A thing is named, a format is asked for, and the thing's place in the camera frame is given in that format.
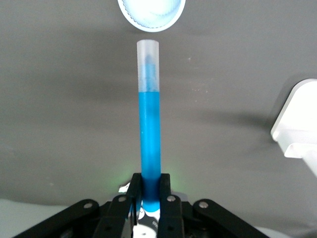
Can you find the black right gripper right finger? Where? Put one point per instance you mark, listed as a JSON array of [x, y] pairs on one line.
[[171, 218]]

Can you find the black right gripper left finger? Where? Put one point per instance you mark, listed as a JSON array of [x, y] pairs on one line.
[[119, 218]]

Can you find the blue marker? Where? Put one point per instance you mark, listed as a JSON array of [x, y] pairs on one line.
[[149, 124]]

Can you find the white desk stand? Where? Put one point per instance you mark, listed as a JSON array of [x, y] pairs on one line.
[[297, 129]]

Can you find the translucent blue cup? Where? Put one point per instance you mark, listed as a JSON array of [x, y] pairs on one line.
[[151, 15]]

